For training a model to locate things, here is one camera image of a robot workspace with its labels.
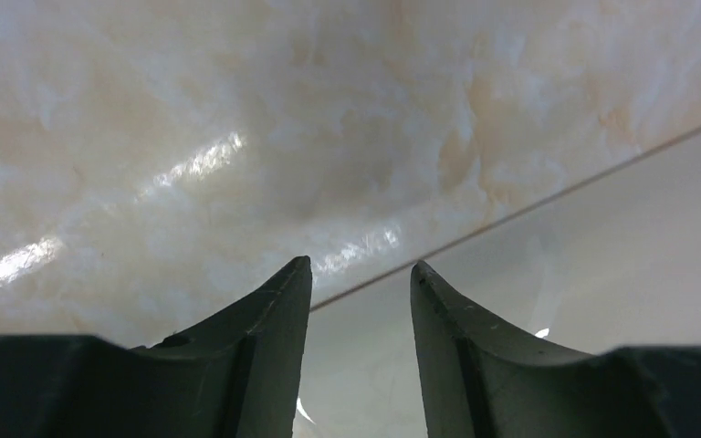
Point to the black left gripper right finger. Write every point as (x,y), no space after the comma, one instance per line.
(482,376)

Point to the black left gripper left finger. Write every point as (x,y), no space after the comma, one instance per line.
(233,374)

